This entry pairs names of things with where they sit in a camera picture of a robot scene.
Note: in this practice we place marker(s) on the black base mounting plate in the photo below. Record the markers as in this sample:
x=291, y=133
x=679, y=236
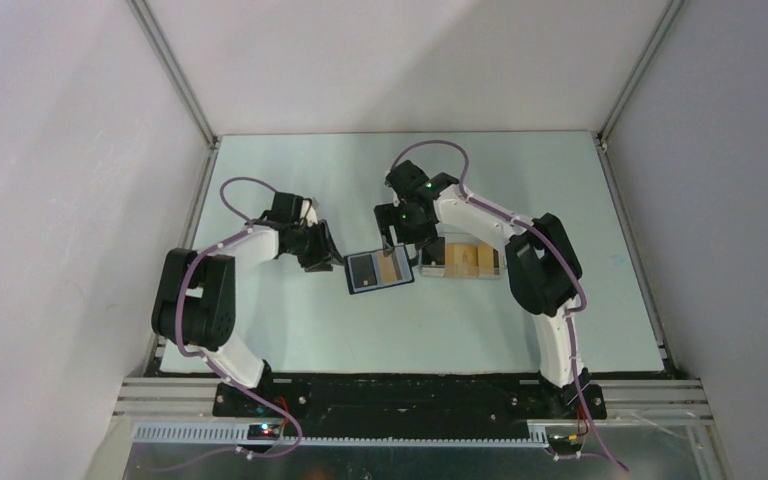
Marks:
x=410, y=406

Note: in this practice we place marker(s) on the black card holder wallet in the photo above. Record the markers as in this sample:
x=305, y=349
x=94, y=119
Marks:
x=407, y=269

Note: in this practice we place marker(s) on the right aluminium frame post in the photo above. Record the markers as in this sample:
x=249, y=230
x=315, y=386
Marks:
x=659, y=34

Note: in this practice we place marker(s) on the black credit card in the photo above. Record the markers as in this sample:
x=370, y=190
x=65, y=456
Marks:
x=434, y=254

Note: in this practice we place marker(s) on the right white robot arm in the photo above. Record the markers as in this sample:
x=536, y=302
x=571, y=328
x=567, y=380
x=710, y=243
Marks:
x=542, y=267

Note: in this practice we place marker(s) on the left controller board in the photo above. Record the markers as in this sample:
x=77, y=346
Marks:
x=264, y=432

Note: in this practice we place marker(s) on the orange credit card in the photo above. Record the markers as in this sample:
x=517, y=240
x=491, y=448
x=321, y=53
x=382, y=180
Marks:
x=467, y=260
x=389, y=269

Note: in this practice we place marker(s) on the right controller board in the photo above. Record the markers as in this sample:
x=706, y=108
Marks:
x=569, y=446

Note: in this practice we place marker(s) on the controller board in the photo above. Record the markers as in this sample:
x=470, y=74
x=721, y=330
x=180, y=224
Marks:
x=569, y=446
x=264, y=432

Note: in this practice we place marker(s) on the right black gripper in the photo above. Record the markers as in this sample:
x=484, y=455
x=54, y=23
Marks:
x=388, y=215

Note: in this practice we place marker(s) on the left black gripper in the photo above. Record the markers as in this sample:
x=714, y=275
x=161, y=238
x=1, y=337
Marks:
x=315, y=262

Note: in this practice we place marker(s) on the aluminium frame post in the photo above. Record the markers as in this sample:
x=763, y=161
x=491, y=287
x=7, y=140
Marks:
x=162, y=48
x=659, y=34

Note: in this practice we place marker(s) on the left aluminium frame post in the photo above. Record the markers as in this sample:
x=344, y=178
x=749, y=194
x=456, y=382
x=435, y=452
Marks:
x=162, y=48

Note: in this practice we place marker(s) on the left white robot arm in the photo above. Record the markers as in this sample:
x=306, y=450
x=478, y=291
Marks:
x=196, y=304

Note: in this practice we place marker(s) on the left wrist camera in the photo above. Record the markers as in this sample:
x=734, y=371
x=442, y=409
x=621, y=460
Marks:
x=308, y=214

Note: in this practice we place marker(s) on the clear plastic card tray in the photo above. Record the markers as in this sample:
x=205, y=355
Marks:
x=458, y=237

